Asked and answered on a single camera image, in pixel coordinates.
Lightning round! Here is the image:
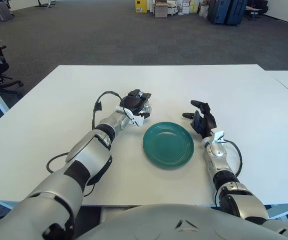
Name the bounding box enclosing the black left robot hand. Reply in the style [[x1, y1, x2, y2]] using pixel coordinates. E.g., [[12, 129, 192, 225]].
[[120, 88, 152, 120]]

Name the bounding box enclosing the black chair at desk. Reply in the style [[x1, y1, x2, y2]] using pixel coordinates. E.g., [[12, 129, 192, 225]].
[[243, 0, 269, 21]]

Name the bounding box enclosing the dark navy suitcase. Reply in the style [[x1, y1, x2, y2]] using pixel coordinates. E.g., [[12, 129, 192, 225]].
[[225, 0, 249, 26]]

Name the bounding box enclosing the green round plate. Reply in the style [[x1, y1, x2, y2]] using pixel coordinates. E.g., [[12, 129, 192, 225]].
[[142, 121, 195, 171]]

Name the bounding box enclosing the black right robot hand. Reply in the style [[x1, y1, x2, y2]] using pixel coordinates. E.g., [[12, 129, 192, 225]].
[[182, 99, 217, 138]]

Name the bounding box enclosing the grey robot torso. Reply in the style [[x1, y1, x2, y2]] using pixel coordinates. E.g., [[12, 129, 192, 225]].
[[76, 203, 288, 240]]

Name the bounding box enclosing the stack of white boxes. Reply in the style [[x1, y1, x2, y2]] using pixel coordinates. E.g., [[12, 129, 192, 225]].
[[167, 0, 199, 15]]

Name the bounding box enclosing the clear bottle with blue cap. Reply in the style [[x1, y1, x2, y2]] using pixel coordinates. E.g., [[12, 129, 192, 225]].
[[137, 90, 153, 114]]

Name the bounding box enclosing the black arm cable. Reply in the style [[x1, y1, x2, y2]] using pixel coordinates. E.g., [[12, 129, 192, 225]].
[[223, 139, 243, 177], [46, 91, 134, 198]]

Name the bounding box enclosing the white plastic bag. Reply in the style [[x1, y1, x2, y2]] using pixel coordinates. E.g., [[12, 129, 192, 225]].
[[199, 4, 209, 18]]

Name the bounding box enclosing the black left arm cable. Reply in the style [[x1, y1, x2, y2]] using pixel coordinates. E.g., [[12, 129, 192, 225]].
[[46, 91, 134, 198]]

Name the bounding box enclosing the blue suitcase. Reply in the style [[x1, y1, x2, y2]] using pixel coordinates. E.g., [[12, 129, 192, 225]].
[[207, 0, 231, 25]]

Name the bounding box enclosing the yellow box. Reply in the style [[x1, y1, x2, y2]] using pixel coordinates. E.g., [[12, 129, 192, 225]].
[[134, 0, 148, 13]]

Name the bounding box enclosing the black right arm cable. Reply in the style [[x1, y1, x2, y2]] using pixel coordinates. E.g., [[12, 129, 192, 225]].
[[223, 139, 243, 177]]

